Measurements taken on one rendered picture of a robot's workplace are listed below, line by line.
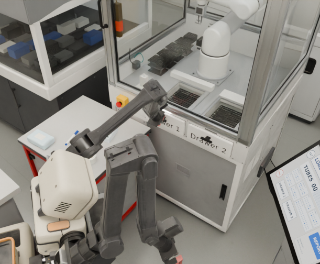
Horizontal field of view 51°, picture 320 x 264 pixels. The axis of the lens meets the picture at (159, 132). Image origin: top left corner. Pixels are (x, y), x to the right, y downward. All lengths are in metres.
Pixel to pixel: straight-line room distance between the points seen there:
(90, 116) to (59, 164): 1.19
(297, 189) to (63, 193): 1.00
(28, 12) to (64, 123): 0.71
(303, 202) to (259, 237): 1.16
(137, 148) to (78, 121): 1.48
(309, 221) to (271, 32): 0.79
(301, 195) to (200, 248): 1.15
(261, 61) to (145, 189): 0.88
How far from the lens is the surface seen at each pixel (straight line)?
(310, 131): 3.67
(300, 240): 1.54
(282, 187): 1.67
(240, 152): 1.95
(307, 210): 1.56
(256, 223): 2.76
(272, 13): 1.51
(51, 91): 2.44
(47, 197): 1.18
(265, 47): 1.57
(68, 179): 1.14
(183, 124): 2.03
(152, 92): 1.35
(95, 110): 2.39
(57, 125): 2.32
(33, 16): 2.19
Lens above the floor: 2.24
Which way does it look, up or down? 42 degrees down
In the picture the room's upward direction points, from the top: 1 degrees clockwise
